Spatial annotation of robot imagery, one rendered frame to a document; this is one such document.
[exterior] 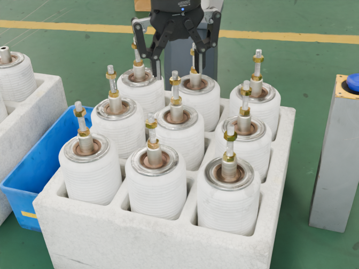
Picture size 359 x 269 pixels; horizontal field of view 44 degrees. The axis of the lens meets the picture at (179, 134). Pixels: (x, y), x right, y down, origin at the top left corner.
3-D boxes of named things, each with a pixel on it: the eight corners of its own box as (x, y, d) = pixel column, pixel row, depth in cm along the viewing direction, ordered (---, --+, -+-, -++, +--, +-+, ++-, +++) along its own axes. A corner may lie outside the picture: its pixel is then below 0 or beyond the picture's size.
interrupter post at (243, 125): (246, 135, 75) (247, 119, 73) (234, 131, 76) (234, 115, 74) (253, 128, 76) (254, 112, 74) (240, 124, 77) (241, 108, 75)
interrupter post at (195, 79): (190, 82, 89) (189, 68, 87) (202, 83, 89) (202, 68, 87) (188, 89, 87) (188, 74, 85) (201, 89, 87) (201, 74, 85)
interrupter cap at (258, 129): (252, 149, 72) (253, 145, 71) (212, 134, 75) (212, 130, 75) (273, 126, 76) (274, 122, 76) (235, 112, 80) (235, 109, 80)
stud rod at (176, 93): (173, 111, 77) (172, 73, 73) (173, 108, 78) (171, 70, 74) (179, 110, 77) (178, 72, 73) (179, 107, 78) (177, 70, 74)
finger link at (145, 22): (157, 8, 67) (162, 21, 69) (129, 18, 67) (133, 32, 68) (161, 14, 65) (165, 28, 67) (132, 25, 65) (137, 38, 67)
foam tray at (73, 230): (131, 144, 114) (123, 84, 103) (286, 171, 104) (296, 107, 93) (53, 269, 84) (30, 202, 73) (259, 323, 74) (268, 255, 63)
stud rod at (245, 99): (242, 122, 74) (244, 83, 70) (240, 119, 75) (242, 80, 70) (248, 121, 74) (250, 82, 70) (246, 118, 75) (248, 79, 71)
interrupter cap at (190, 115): (179, 102, 83) (179, 99, 83) (207, 119, 79) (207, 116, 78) (147, 118, 80) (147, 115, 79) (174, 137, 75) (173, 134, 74)
